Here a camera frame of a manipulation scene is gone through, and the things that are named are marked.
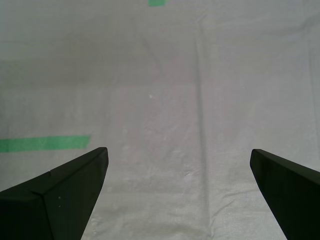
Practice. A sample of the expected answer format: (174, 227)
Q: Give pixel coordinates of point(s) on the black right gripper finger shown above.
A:
(55, 205)
(292, 195)

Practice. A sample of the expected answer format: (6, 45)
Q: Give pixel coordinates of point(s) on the small green tape mark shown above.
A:
(157, 2)

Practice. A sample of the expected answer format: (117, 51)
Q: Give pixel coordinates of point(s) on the white woven table cloth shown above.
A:
(175, 100)

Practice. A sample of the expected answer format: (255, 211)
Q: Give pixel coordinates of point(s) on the long green tape strip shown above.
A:
(45, 143)

